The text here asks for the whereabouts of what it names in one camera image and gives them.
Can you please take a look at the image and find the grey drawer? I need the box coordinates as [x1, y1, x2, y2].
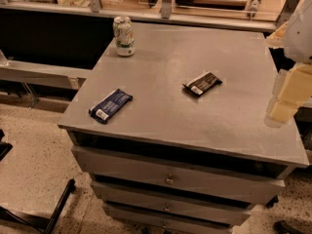
[72, 146, 285, 205]
[102, 204, 232, 234]
[91, 181, 251, 225]

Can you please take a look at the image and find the middle grey drawer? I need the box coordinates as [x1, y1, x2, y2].
[91, 181, 251, 225]

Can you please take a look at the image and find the black rxbar chocolate bar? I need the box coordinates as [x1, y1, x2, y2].
[183, 71, 222, 97]

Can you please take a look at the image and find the black object floor corner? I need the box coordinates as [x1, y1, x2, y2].
[273, 220, 303, 234]

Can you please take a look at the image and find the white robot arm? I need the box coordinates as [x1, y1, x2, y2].
[265, 0, 312, 127]

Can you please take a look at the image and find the grey metal side bench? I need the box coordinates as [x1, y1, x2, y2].
[0, 60, 92, 90]

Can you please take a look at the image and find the green white soda can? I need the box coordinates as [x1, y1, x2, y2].
[113, 16, 135, 57]

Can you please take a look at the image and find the black chair leg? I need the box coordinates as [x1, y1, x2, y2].
[0, 178, 75, 234]

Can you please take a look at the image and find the bottom grey drawer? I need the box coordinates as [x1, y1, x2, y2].
[102, 204, 232, 234]

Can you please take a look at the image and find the grey drawer cabinet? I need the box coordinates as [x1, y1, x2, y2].
[58, 21, 310, 234]

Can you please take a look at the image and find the top grey drawer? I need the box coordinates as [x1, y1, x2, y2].
[72, 146, 285, 205]

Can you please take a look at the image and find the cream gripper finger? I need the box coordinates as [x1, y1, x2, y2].
[268, 63, 312, 124]
[265, 21, 289, 49]

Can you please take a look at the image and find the long metal shelf rail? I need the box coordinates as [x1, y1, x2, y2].
[0, 0, 304, 32]

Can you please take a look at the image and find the blue rxbar snack bar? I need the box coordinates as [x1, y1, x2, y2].
[89, 89, 133, 124]

